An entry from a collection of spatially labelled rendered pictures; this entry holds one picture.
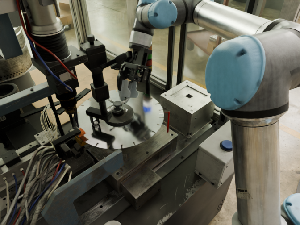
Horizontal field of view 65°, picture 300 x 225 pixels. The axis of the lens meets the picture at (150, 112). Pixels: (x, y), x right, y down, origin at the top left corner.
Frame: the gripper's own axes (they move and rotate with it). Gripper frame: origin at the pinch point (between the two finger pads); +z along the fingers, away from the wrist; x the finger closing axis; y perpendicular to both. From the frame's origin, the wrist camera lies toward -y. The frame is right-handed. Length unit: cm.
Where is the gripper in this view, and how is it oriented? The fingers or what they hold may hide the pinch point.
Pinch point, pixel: (122, 100)
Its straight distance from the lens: 87.6
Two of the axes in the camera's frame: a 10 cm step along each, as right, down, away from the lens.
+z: -2.4, 9.5, 1.9
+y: 6.6, 3.0, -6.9
